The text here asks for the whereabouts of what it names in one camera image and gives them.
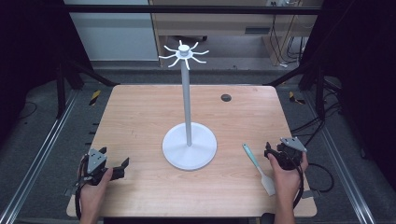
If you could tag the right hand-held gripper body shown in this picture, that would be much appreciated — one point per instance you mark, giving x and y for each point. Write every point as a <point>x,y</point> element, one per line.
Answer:
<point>290,154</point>

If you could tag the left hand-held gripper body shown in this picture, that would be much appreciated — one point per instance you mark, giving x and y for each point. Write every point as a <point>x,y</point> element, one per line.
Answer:
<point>94,165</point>

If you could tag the white hook rack stand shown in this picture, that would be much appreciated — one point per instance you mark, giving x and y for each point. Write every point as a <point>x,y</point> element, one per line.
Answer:
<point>188,124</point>

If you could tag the person's left hand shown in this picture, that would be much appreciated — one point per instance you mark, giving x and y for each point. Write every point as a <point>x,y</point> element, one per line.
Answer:
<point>93,189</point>

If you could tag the person's right hand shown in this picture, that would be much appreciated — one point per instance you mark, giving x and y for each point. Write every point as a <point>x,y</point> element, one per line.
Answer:
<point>286,182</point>

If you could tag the yellow black striped marker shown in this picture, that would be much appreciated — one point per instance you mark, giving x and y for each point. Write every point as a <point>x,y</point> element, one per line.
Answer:
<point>95,97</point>
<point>295,98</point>

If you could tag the white cabinet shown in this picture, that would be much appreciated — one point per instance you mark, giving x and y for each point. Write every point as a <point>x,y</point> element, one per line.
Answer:
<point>115,34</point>

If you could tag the light wooden desk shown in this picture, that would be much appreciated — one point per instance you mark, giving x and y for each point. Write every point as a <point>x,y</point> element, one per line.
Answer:
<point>218,21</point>

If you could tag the grey metal table bracket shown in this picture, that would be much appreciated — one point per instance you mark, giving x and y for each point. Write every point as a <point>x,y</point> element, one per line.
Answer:
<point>70,191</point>
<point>311,194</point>

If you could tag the metal floor rail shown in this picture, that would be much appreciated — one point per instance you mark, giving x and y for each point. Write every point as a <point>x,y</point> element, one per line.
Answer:
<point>342,174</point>
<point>37,158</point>

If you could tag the black frame strut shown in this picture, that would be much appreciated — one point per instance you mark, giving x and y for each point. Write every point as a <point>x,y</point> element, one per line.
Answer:
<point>311,77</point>
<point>81,73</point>

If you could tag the black horizontal frame bar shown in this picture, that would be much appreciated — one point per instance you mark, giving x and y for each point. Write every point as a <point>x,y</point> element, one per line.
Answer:
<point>186,9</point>

